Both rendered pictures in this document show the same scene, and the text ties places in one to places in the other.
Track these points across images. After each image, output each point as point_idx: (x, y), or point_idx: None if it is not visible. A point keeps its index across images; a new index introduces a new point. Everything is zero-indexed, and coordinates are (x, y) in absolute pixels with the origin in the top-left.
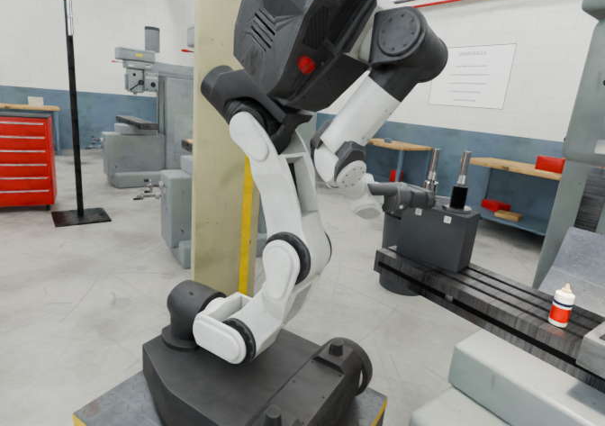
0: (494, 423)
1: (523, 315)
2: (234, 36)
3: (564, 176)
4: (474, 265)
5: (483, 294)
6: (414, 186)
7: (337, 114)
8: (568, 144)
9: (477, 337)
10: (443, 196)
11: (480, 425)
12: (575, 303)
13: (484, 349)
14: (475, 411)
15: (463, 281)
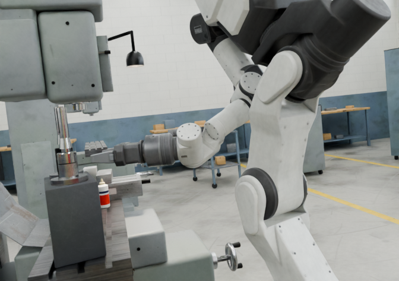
0: (168, 247)
1: (117, 208)
2: None
3: None
4: (50, 240)
5: (114, 217)
6: (124, 144)
7: (252, 61)
8: (101, 88)
9: (141, 231)
10: (110, 148)
11: (177, 247)
12: (26, 233)
13: (150, 227)
14: (170, 251)
15: (105, 226)
